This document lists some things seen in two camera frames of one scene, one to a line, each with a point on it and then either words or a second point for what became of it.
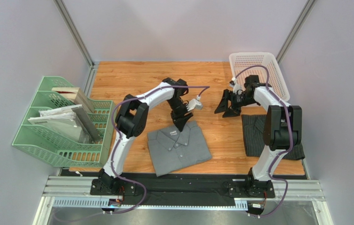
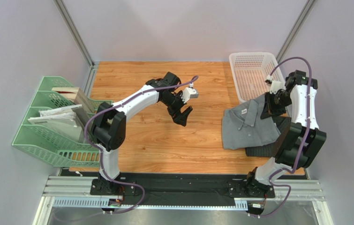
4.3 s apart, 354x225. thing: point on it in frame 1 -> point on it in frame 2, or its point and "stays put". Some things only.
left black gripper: [181, 122] stays put
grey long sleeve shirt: [171, 150] -> [242, 126]
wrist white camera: [236, 86] -> [275, 85]
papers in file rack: [71, 121] stays put
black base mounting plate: [187, 190] stays put
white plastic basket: [277, 84] stays put
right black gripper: [232, 102] -> [267, 110]
